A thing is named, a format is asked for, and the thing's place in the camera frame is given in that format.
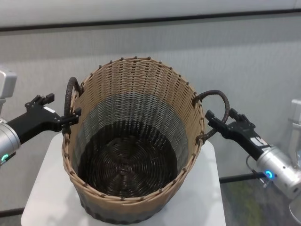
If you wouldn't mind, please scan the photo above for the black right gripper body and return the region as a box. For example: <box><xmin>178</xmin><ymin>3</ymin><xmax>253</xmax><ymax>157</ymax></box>
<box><xmin>222</xmin><ymin>121</ymin><xmax>269</xmax><ymax>160</ymax></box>

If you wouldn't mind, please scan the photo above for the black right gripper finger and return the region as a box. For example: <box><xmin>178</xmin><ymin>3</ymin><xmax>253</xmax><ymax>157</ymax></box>
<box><xmin>204</xmin><ymin>110</ymin><xmax>228</xmax><ymax>137</ymax></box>
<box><xmin>229</xmin><ymin>108</ymin><xmax>250</xmax><ymax>127</ymax></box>

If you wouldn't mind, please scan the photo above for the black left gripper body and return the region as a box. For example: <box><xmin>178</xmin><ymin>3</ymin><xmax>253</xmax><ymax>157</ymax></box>
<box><xmin>7</xmin><ymin>101</ymin><xmax>59</xmax><ymax>145</ymax></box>

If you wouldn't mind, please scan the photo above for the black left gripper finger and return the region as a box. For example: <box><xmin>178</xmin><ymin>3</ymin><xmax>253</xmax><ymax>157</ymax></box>
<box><xmin>32</xmin><ymin>93</ymin><xmax>55</xmax><ymax>106</ymax></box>
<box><xmin>56</xmin><ymin>107</ymin><xmax>82</xmax><ymax>132</ymax></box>

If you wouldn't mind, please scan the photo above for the woven tan grey laundry basket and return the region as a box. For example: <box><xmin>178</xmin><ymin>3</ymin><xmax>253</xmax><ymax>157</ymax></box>
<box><xmin>61</xmin><ymin>56</ymin><xmax>230</xmax><ymax>224</ymax></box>

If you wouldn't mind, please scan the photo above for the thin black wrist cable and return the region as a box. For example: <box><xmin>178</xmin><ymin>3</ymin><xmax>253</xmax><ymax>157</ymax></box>
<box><xmin>246</xmin><ymin>155</ymin><xmax>269</xmax><ymax>188</ymax></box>

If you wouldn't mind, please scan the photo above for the white square pedestal table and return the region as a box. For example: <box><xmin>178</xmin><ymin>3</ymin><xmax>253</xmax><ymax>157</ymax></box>
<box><xmin>20</xmin><ymin>134</ymin><xmax>226</xmax><ymax>226</ymax></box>

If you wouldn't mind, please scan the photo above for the black whiteboard tray rail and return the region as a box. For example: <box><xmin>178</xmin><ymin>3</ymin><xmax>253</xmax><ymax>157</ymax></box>
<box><xmin>0</xmin><ymin>10</ymin><xmax>301</xmax><ymax>32</ymax></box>

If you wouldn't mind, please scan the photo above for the white wall whiteboard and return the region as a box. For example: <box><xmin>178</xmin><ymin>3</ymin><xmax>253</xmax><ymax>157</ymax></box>
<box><xmin>0</xmin><ymin>0</ymin><xmax>301</xmax><ymax>29</ymax></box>

